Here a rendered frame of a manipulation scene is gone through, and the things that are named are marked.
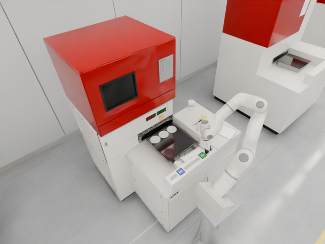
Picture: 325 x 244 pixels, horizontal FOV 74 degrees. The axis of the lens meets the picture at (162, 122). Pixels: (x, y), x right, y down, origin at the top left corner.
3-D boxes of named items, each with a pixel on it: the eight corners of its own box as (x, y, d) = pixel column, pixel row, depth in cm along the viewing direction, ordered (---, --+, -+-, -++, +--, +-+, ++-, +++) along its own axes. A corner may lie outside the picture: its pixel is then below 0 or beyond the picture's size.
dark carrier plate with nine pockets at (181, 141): (146, 139, 218) (146, 139, 217) (172, 123, 233) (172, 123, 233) (168, 160, 198) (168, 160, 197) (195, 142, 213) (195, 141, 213)
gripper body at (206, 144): (198, 136, 186) (199, 146, 192) (207, 141, 179) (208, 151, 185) (204, 132, 189) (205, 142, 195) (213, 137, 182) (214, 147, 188)
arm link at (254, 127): (234, 161, 163) (237, 160, 177) (250, 167, 157) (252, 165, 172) (254, 97, 160) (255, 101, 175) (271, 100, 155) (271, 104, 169)
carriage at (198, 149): (172, 166, 198) (172, 164, 196) (200, 146, 214) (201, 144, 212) (178, 172, 193) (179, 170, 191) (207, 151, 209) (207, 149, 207)
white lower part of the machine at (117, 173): (95, 167, 303) (77, 125, 247) (143, 139, 340) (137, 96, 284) (122, 205, 262) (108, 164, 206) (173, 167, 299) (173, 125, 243)
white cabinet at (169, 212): (135, 194, 271) (125, 153, 216) (191, 154, 314) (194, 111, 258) (168, 236, 234) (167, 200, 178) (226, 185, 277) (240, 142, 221)
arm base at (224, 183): (230, 201, 172) (244, 183, 169) (220, 203, 158) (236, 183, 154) (213, 184, 184) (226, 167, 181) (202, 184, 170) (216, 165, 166)
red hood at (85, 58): (66, 96, 219) (42, 38, 179) (133, 68, 255) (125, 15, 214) (101, 138, 176) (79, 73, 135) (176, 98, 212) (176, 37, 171)
